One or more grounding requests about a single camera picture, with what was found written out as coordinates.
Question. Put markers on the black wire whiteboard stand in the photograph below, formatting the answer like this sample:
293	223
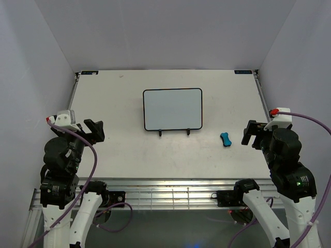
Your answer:
173	131

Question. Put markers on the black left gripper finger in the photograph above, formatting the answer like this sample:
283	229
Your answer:
91	125
98	132

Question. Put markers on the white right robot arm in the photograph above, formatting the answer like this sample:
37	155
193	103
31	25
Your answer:
295	185

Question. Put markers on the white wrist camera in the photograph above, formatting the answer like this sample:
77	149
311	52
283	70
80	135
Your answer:
64	119
277	119

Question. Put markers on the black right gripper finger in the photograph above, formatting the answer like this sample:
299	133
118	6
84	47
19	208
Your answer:
251	129
258	138

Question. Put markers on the right blue table label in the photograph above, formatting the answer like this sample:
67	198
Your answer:
242	71

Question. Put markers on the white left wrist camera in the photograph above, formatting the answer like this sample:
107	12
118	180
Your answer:
64	119

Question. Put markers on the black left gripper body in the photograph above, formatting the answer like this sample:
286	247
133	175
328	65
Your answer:
78	145

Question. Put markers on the blue table label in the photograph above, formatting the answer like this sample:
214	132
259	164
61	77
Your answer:
242	71
89	72

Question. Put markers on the blue bone-shaped eraser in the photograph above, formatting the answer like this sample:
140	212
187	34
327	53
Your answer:
225	139

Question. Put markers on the small black-framed whiteboard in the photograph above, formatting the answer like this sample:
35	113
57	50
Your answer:
173	109

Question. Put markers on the right aluminium table rail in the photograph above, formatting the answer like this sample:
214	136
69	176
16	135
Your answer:
259	87

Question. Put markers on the front aluminium frame rails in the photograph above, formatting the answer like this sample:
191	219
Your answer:
169	194

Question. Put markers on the left blue table label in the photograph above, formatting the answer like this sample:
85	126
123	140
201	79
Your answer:
89	72

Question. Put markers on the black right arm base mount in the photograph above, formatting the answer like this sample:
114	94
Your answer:
226	198

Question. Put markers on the left aluminium table rail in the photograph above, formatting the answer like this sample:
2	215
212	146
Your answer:
45	173

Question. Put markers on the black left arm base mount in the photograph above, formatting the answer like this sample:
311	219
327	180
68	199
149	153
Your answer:
113	199

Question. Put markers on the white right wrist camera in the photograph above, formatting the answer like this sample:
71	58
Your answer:
277	119

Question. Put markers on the aluminium table rail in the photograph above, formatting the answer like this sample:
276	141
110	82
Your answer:
45	173
259	87

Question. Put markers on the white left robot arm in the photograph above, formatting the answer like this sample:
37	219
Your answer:
67	214

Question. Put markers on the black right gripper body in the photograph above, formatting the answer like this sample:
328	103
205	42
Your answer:
268	154

